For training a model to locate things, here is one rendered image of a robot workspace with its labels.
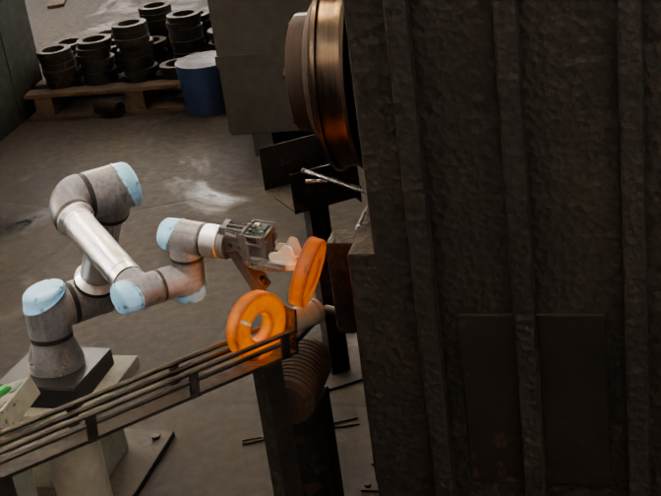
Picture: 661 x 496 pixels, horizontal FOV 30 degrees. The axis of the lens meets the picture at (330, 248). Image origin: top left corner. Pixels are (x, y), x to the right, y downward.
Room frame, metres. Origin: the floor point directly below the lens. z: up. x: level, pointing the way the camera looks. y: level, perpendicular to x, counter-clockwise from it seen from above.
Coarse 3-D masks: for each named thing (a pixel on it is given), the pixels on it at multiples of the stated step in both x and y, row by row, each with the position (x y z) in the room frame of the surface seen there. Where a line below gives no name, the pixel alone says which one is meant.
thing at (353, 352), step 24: (288, 144) 3.46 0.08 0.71; (312, 144) 3.49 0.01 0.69; (264, 168) 3.43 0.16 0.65; (288, 168) 3.46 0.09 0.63; (312, 168) 3.21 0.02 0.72; (288, 192) 3.37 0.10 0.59; (312, 192) 3.21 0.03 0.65; (336, 192) 3.23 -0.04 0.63; (312, 216) 3.29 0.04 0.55; (336, 336) 3.29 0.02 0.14; (336, 360) 3.29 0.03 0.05; (336, 384) 3.23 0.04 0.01
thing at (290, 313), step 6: (288, 306) 2.41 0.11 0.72; (288, 312) 2.40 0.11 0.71; (294, 312) 2.39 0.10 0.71; (288, 318) 2.40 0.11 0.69; (294, 318) 2.39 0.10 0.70; (288, 324) 2.40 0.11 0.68; (294, 324) 2.39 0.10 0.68; (294, 336) 2.39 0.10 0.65; (294, 342) 2.39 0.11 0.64; (294, 348) 2.39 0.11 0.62
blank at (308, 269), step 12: (312, 240) 2.40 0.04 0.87; (324, 240) 2.42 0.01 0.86; (312, 252) 2.36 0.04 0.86; (324, 252) 2.44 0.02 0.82; (300, 264) 2.34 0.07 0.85; (312, 264) 2.34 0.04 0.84; (300, 276) 2.33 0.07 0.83; (312, 276) 2.43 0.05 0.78; (300, 288) 2.33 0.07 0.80; (312, 288) 2.41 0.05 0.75; (300, 300) 2.34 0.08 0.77
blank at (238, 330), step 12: (240, 300) 2.35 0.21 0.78; (252, 300) 2.34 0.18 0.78; (264, 300) 2.37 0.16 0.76; (276, 300) 2.39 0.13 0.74; (240, 312) 2.32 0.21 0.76; (252, 312) 2.34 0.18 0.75; (264, 312) 2.36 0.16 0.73; (276, 312) 2.39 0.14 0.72; (228, 324) 2.32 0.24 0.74; (240, 324) 2.31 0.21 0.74; (264, 324) 2.39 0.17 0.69; (276, 324) 2.39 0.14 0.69; (228, 336) 2.32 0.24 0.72; (240, 336) 2.31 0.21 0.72; (264, 336) 2.37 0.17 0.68; (240, 348) 2.31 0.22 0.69; (252, 360) 2.33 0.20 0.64
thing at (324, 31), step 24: (336, 0) 2.68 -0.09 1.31; (312, 24) 2.64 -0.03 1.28; (336, 24) 2.63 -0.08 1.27; (312, 48) 2.60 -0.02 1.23; (336, 48) 2.60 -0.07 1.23; (312, 72) 2.58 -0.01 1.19; (336, 72) 2.58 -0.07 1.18; (312, 96) 2.58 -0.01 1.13; (336, 96) 2.57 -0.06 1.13; (336, 120) 2.58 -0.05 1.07; (336, 144) 2.60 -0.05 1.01; (336, 168) 2.67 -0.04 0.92
